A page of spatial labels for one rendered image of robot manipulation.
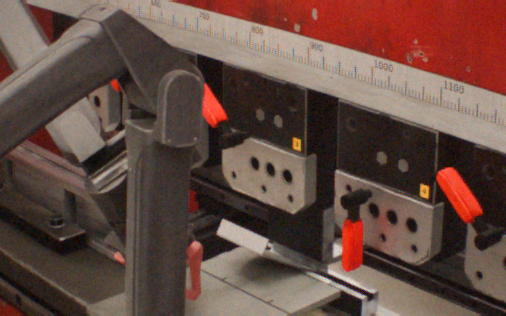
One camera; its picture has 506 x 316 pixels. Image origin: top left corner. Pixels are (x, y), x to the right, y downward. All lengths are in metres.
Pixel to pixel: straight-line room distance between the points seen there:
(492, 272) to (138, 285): 0.38
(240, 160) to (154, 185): 0.39
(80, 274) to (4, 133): 0.77
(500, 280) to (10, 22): 0.63
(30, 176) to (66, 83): 0.94
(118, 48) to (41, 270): 0.81
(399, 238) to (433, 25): 0.26
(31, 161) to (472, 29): 1.00
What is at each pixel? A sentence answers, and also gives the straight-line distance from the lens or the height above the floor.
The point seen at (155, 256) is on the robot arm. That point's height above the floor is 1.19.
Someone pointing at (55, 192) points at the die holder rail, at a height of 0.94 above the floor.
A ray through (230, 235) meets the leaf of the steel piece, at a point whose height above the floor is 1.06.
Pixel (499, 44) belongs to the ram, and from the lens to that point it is 1.19.
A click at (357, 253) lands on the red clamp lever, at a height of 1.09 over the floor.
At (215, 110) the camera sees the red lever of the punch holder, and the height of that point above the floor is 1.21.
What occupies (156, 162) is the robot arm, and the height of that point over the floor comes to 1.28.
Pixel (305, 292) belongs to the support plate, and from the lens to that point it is 1.47.
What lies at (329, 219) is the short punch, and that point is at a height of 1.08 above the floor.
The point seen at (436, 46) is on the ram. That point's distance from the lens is 1.24.
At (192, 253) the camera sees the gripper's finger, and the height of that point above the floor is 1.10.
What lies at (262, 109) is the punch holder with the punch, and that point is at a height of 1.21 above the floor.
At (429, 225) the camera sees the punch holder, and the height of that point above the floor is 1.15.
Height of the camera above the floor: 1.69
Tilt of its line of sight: 22 degrees down
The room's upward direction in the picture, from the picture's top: straight up
